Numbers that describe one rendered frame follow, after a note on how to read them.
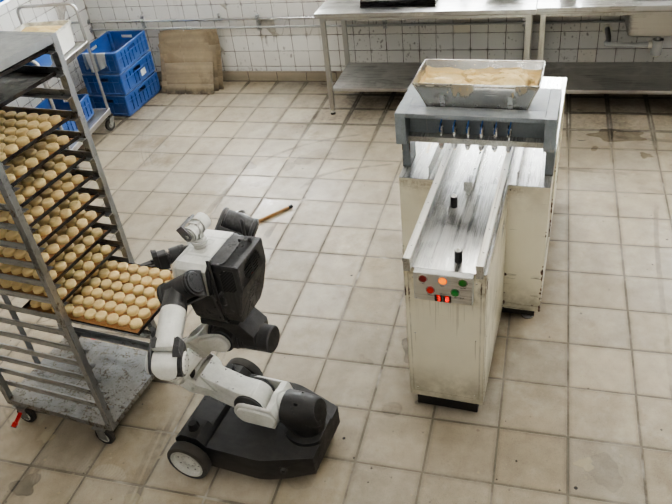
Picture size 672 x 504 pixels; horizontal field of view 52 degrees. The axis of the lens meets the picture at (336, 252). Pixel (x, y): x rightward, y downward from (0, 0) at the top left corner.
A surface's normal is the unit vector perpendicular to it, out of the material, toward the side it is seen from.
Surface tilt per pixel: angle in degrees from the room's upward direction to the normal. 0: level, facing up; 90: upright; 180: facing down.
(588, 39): 90
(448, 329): 90
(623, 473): 0
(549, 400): 0
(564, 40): 90
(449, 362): 90
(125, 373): 0
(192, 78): 67
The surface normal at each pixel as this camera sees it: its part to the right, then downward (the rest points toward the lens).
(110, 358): -0.11, -0.80
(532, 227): -0.31, 0.58
